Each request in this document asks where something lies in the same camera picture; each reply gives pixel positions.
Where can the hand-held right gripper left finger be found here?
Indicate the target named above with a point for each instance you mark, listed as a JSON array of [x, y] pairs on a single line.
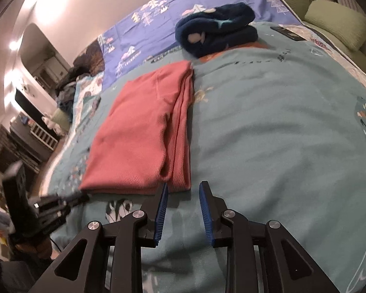
[[161, 210]]

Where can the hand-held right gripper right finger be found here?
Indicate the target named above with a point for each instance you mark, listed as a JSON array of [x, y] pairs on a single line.
[[206, 210]]

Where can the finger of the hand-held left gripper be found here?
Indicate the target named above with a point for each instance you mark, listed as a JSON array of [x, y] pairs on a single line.
[[64, 206]]

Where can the pink knit sweater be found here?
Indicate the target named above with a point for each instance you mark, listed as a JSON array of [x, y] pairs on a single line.
[[146, 128]]

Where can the pile of dark clothes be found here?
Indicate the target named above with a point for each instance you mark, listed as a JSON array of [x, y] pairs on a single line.
[[68, 88]]

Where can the person's left hand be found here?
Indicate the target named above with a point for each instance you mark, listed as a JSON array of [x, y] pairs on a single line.
[[33, 248]]

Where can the dark cabinet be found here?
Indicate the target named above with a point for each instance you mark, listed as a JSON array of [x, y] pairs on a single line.
[[24, 146]]

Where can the white slatted rack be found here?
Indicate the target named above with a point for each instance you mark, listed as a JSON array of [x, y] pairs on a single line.
[[44, 137]]

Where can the person's dark clothing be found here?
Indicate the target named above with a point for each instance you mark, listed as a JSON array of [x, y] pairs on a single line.
[[9, 274]]

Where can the black television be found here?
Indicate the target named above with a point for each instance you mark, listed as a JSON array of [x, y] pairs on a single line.
[[30, 105]]

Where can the teal printed blanket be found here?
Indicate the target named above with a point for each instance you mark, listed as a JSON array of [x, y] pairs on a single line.
[[277, 128]]

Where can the white patterned quilt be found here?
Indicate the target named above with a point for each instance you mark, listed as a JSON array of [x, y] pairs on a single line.
[[87, 97]]

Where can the brown blanket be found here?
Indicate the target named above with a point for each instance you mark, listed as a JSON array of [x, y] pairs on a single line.
[[90, 58]]

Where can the navy star fleece garment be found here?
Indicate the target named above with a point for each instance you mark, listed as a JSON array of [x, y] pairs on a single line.
[[213, 32]]

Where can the blue tree print sheet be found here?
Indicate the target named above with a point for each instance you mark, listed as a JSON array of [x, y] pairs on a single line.
[[158, 24]]

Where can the black remote control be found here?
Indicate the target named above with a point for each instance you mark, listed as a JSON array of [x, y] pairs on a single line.
[[288, 33]]

